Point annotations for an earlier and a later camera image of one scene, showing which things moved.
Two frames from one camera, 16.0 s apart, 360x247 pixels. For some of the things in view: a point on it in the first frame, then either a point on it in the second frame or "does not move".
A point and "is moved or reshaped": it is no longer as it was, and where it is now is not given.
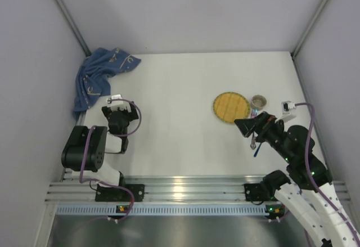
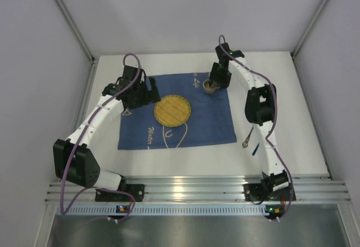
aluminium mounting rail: [158, 188] does not move
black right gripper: [260, 127] -> [218, 77]
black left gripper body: [118, 112] -> [149, 94]
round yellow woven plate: [229, 106] -> [172, 111]
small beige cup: [259, 102] is moved or reshaped
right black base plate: [256, 192] does not move
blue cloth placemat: [93, 75] -> [211, 120]
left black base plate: [114, 194] does not move
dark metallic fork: [253, 144] -> [246, 142]
